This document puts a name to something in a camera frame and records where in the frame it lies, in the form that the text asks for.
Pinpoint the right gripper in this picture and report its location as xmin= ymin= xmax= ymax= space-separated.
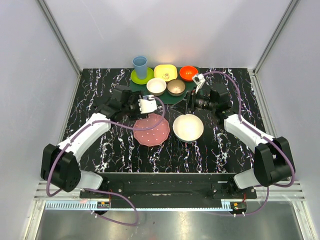
xmin=170 ymin=86 xmax=217 ymax=115

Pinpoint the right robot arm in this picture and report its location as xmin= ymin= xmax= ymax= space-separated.
xmin=172 ymin=85 xmax=296 ymax=199

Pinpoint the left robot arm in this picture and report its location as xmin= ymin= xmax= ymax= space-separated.
xmin=40 ymin=85 xmax=157 ymax=198

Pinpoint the dark green mat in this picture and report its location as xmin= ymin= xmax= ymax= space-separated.
xmin=129 ymin=69 xmax=196 ymax=105

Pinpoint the brown small bowl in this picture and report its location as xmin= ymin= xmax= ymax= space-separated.
xmin=167 ymin=79 xmax=186 ymax=97

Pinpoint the large white bowl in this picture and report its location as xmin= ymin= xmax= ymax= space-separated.
xmin=172 ymin=114 xmax=204 ymax=143

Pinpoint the pink dotted plate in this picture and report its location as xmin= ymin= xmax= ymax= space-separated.
xmin=133 ymin=113 xmax=170 ymax=147

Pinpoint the cream small bowl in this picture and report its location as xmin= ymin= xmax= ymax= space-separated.
xmin=146 ymin=78 xmax=167 ymax=97

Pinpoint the orange red bowl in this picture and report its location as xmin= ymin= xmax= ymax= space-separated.
xmin=179 ymin=65 xmax=199 ymax=82

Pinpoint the yellow square dish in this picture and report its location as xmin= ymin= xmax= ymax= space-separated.
xmin=153 ymin=64 xmax=178 ymax=82

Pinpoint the lime green saucer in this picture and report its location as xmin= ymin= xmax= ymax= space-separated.
xmin=130 ymin=67 xmax=154 ymax=85

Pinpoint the blue plastic cup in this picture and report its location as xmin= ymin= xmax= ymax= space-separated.
xmin=132 ymin=56 xmax=148 ymax=79

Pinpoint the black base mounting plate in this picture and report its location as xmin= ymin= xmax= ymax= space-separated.
xmin=79 ymin=172 xmax=258 ymax=201

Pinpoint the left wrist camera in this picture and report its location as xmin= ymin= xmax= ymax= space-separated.
xmin=138 ymin=99 xmax=157 ymax=114

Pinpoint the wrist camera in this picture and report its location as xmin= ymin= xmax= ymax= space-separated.
xmin=138 ymin=99 xmax=157 ymax=114
xmin=192 ymin=73 xmax=206 ymax=93

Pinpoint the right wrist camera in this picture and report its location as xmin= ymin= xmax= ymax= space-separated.
xmin=192 ymin=73 xmax=206 ymax=93

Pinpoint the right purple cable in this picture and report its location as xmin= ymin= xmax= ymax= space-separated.
xmin=199 ymin=71 xmax=296 ymax=218

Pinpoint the purple cable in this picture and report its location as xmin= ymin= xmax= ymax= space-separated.
xmin=199 ymin=71 xmax=296 ymax=218
xmin=46 ymin=96 xmax=167 ymax=226

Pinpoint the right aluminium frame post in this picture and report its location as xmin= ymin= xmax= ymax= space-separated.
xmin=252 ymin=0 xmax=301 ymax=76

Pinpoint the aluminium frame post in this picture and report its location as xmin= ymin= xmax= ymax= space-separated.
xmin=252 ymin=0 xmax=301 ymax=76
xmin=36 ymin=0 xmax=83 ymax=76

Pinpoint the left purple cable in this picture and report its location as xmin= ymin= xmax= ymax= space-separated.
xmin=46 ymin=96 xmax=167 ymax=226

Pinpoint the aluminium front rail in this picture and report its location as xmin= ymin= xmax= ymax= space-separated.
xmin=33 ymin=181 xmax=306 ymax=212

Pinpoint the left aluminium frame post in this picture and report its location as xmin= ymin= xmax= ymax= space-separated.
xmin=36 ymin=0 xmax=83 ymax=76

